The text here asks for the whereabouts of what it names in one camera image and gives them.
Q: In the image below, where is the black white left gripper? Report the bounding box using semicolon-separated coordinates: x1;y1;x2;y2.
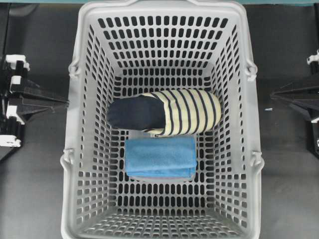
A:
0;55;68;147

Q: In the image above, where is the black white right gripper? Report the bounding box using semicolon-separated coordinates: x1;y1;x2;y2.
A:
271;50;319;152

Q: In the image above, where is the grey plastic shopping basket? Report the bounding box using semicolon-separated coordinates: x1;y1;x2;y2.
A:
60;0;264;239

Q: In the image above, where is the folded blue cloth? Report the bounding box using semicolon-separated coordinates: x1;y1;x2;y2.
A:
125;136;197;179

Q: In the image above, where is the striped cream navy slipper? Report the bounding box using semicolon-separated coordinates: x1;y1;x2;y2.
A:
107;89;222;137

